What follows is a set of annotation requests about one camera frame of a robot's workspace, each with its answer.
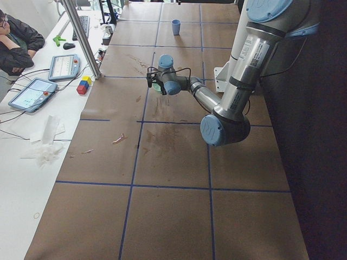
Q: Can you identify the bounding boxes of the folded white paper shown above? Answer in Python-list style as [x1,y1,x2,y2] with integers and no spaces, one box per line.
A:
[29,115,65,145]

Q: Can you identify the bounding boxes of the brown paper table cover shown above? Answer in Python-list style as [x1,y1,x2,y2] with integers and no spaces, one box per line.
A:
[25,3,308,259]

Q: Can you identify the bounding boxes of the grey-blue plastic cup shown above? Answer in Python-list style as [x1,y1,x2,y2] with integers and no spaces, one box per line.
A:
[171,19,181,36]

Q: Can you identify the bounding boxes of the seated person dark jacket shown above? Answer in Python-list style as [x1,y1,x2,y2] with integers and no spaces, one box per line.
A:
[1,12,46,76]

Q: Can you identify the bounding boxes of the near teach pendant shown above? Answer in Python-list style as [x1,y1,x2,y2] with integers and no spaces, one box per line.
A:
[8,78,57,113]

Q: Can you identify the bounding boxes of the red block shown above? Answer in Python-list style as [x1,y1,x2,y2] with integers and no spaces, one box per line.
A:
[76,85,88,95]

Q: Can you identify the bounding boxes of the teach pendant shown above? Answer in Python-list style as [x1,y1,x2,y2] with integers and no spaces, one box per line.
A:
[8,78,57,113]
[48,54,80,82]

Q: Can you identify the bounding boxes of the black computer mouse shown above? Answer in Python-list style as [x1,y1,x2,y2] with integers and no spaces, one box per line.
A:
[63,43,75,50]

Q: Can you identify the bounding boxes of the blue block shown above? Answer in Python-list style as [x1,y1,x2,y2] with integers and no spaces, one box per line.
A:
[79,80,89,89]

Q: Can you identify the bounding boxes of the yellow block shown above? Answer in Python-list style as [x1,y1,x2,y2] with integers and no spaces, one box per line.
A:
[81,76,92,85]

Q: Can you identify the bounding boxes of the light green bowl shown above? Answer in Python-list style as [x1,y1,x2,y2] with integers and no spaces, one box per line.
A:
[152,83,161,92]

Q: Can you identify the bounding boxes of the crumpled white tissue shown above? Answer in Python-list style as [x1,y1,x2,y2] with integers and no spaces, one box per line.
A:
[20,142,64,167]

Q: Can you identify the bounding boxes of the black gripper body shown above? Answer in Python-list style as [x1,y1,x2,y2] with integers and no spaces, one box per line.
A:
[150,71,164,88]

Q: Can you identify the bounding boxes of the black keyboard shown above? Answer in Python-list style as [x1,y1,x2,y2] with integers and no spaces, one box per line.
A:
[72,15,90,41]

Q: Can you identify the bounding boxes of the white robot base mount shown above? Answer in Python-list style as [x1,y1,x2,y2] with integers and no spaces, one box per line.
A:
[214,62,229,93]

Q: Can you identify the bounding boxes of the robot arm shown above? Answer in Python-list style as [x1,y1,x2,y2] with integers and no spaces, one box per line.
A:
[146,1,321,146]

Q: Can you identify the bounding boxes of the aluminium frame post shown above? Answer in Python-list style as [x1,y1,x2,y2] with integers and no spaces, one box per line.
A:
[62,0,101,80]

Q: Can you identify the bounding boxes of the far teach pendant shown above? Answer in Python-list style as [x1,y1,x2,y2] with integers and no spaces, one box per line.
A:
[48,54,80,82]

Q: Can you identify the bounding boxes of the green plastic tool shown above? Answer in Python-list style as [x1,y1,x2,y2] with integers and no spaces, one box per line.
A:
[53,35,66,47]

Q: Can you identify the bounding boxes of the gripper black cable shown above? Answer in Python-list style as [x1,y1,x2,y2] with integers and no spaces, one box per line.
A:
[147,66,192,82]

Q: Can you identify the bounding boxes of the steel cup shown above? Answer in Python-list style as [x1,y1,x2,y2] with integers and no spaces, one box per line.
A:
[105,25,113,35]

